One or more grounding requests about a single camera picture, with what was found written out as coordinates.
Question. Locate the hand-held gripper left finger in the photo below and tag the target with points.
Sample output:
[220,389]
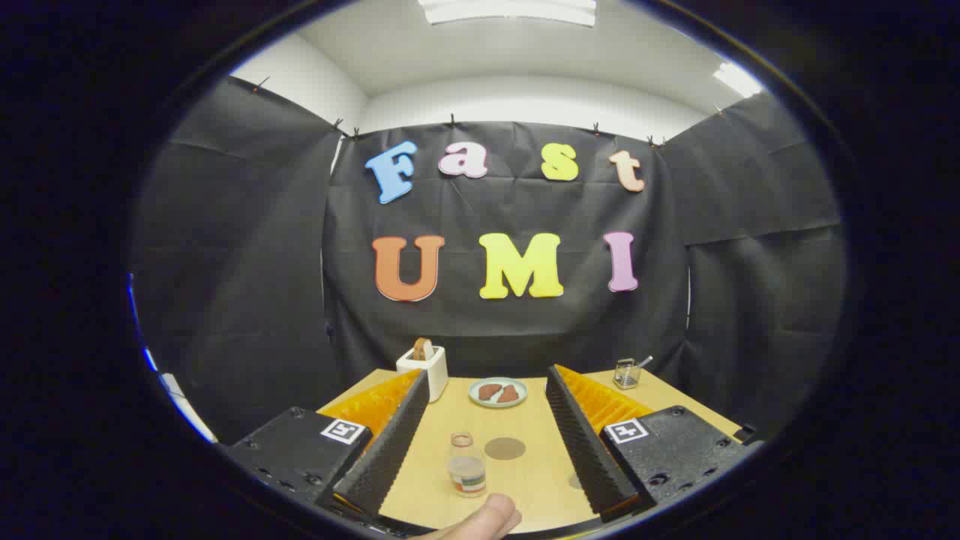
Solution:
[390,450]

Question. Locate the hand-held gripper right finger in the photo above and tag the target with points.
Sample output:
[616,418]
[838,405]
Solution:
[585,450]

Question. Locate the clear juice bottle red label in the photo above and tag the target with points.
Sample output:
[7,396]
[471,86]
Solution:
[467,469]

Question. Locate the wooden table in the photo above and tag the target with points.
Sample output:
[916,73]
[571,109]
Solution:
[525,495]

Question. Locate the white toaster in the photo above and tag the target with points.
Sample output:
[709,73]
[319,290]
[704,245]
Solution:
[433,379]

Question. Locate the brown meat piece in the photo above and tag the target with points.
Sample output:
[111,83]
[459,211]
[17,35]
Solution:
[509,394]
[489,391]

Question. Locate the pale green plate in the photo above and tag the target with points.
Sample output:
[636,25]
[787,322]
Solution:
[498,403]

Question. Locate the toasted bread slice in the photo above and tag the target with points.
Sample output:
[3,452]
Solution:
[422,349]

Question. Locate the black table clamp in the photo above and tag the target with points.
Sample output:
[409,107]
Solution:
[746,433]

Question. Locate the small ceiling light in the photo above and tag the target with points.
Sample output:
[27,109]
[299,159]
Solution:
[739,79]

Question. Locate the long ceiling light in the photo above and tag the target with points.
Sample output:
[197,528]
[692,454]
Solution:
[510,10]

